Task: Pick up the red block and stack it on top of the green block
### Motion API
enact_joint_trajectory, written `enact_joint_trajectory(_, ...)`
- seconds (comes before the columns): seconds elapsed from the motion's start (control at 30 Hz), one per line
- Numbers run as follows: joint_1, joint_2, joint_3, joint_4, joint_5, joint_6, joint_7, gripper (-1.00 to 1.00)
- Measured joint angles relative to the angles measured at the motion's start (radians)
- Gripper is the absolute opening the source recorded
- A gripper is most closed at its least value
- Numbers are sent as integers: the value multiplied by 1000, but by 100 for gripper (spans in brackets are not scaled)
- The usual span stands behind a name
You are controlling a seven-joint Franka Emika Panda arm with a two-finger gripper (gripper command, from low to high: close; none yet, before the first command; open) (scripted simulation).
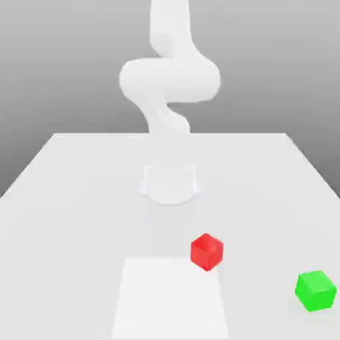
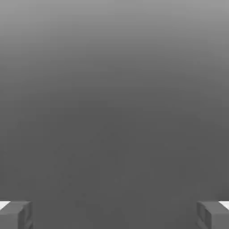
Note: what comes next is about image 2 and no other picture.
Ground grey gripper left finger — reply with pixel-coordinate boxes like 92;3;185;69
0;200;34;229

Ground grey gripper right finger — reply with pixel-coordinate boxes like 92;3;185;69
196;200;229;229

